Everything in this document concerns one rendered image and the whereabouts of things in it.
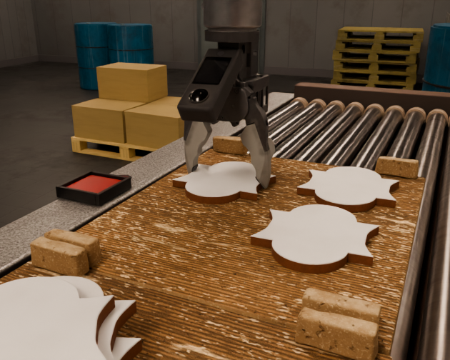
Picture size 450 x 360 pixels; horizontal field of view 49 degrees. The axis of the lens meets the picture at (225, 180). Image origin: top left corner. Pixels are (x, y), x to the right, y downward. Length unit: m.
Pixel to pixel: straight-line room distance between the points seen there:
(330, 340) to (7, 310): 0.23
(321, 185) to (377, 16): 7.07
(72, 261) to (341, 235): 0.27
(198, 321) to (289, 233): 0.16
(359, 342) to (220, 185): 0.34
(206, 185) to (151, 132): 3.00
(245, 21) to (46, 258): 0.36
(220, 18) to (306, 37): 7.24
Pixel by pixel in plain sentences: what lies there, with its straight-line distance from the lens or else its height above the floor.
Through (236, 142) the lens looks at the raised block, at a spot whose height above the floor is 0.96.
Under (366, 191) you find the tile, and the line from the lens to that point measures 0.66.
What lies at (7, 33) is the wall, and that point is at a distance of 9.74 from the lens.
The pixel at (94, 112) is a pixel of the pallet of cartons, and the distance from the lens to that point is 3.92.
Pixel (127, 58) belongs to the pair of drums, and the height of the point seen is 0.45.
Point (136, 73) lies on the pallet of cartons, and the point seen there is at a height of 0.61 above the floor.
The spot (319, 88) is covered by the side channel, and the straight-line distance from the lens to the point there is 1.39.
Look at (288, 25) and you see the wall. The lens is 7.91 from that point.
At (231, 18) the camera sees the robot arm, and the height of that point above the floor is 1.16.
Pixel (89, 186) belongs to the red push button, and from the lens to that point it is 0.73.
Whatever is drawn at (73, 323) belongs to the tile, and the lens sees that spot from 0.35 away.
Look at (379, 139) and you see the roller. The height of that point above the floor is 0.92.
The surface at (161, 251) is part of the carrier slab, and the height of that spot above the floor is 0.94.
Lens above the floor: 1.19
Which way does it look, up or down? 21 degrees down
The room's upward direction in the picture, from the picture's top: straight up
